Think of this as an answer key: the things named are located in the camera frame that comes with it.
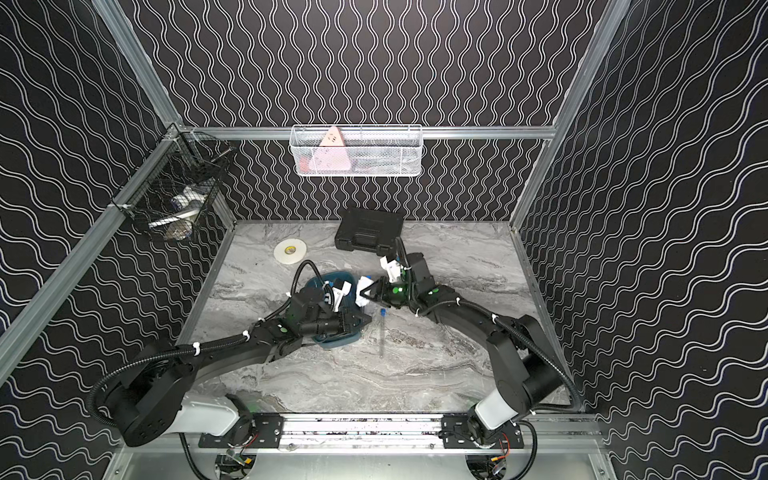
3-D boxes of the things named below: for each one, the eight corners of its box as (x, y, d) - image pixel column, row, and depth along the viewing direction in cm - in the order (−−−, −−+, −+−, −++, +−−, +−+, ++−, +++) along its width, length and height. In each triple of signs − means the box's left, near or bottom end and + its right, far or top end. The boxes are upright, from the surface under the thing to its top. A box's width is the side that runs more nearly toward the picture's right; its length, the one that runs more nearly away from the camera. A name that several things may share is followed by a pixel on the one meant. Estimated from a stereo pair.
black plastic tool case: (333, 252, 113) (331, 242, 109) (346, 213, 127) (345, 203, 122) (398, 259, 111) (398, 250, 107) (404, 219, 125) (404, 208, 120)
